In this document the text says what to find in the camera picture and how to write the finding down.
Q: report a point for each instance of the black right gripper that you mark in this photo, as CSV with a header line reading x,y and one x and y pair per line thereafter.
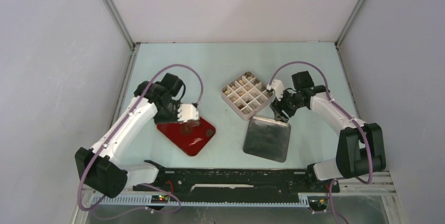
x,y
277,106

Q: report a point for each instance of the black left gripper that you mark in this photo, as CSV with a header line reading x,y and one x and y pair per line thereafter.
x,y
158,119

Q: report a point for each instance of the silver metal tin lid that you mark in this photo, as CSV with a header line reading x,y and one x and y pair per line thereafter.
x,y
267,138

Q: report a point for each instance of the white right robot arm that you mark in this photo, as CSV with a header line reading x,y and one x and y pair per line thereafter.
x,y
360,149

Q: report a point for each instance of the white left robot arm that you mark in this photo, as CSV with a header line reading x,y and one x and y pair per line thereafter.
x,y
98,166

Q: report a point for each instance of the round dark chocolate piece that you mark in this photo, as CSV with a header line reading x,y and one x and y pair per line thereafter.
x,y
209,133

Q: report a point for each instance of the red rectangular tray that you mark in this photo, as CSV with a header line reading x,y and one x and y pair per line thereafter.
x,y
189,136

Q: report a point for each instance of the pink tin with white dividers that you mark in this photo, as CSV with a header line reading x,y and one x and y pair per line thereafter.
x,y
247,95

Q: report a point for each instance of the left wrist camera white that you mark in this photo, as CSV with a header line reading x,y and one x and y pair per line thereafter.
x,y
187,112

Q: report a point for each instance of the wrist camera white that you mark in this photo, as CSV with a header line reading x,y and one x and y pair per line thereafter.
x,y
277,87
187,112

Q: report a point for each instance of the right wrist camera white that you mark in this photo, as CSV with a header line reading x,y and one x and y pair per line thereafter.
x,y
277,87

